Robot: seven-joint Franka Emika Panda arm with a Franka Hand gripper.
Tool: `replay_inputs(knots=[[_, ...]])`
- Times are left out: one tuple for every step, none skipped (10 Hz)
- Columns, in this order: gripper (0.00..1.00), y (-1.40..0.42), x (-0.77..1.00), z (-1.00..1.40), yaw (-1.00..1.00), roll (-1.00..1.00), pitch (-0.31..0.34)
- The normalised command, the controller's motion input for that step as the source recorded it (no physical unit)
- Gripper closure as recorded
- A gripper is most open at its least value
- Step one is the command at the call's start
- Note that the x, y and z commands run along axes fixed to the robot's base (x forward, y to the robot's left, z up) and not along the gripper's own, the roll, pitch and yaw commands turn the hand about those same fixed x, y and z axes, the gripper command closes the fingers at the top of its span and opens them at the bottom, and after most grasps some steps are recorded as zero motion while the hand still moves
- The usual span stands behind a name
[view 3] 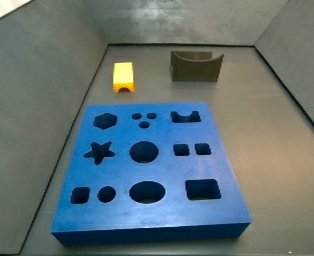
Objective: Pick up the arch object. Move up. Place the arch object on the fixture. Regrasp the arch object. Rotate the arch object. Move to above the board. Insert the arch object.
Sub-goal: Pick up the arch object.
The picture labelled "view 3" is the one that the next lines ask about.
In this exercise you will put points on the yellow arch block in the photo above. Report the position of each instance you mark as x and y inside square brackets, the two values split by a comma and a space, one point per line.
[123, 76]

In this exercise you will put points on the blue shape-sorting board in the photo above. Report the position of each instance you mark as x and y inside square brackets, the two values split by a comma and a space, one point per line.
[150, 178]

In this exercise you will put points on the black curved fixture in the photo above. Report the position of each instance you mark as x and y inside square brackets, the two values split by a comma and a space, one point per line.
[195, 66]

